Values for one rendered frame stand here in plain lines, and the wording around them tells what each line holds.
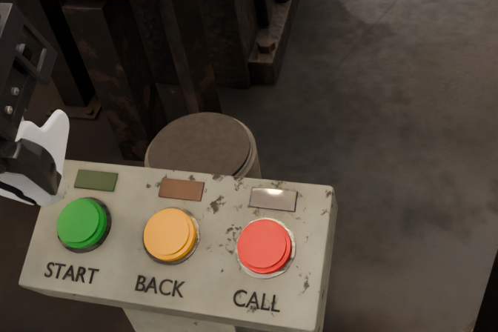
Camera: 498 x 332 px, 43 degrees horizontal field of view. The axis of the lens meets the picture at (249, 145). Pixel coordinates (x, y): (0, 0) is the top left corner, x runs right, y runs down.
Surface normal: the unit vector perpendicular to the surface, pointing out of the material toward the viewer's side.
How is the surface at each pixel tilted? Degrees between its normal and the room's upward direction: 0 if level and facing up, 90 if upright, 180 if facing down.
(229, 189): 20
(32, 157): 78
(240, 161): 0
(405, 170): 0
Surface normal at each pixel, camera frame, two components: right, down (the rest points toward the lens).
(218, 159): -0.12, -0.67
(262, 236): -0.19, -0.38
